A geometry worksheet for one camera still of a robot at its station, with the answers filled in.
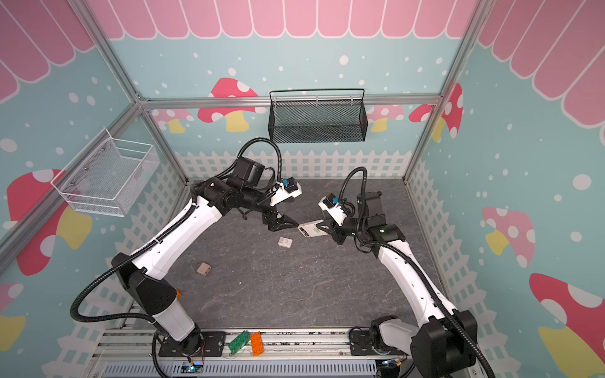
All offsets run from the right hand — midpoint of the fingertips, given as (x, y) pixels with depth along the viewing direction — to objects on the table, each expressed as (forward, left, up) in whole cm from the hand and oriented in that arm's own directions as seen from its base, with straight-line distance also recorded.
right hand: (321, 221), depth 76 cm
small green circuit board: (-37, +39, -25) cm, 59 cm away
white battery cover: (+5, +14, -23) cm, 27 cm away
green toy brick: (-31, +27, -22) cm, 47 cm away
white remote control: (-1, +3, -3) cm, 5 cm away
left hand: (0, +9, +5) cm, 10 cm away
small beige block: (-7, +44, -22) cm, 50 cm away
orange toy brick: (-31, +21, -23) cm, 44 cm away
